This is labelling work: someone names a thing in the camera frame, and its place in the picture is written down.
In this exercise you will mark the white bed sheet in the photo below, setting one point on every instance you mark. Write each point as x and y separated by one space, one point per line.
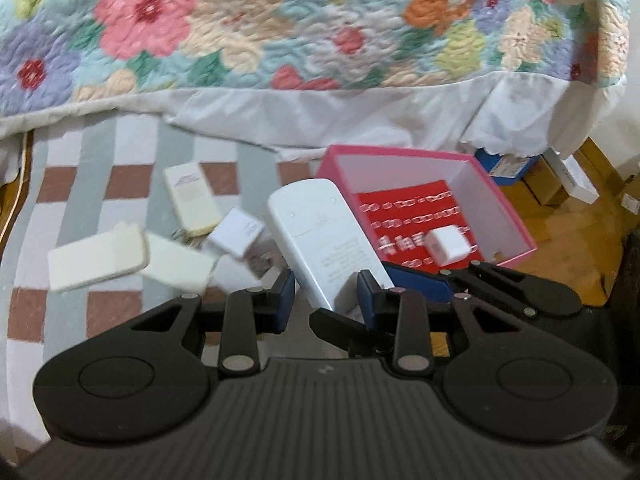
350 115

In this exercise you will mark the white box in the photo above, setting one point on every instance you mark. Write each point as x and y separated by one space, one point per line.
575 180

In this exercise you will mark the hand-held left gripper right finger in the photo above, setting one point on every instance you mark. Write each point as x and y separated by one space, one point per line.
367 300

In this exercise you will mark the gold metal rim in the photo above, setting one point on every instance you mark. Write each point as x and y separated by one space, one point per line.
21 175

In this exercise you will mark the brown cardboard box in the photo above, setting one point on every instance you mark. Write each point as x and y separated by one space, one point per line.
542 187

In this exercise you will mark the small white cube charger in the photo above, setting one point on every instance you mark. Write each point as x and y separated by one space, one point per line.
445 247

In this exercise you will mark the floral quilt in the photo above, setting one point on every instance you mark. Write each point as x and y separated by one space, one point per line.
250 35

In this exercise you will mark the white plug adapter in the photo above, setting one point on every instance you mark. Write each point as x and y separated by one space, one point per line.
232 275

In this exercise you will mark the blue box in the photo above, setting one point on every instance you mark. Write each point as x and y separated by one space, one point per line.
505 167

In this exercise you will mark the white power bank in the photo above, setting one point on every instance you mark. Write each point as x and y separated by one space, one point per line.
310 230

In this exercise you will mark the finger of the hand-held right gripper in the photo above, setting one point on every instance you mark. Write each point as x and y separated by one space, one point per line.
420 282
340 325

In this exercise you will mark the cream case with print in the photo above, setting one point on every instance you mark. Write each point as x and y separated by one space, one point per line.
190 200

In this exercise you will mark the pink cardboard box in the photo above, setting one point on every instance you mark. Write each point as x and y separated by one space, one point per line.
470 185

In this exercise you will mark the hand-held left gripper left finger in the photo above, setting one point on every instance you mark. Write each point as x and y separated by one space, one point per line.
284 302

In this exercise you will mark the large white wall charger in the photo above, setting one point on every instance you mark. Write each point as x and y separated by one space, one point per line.
232 232

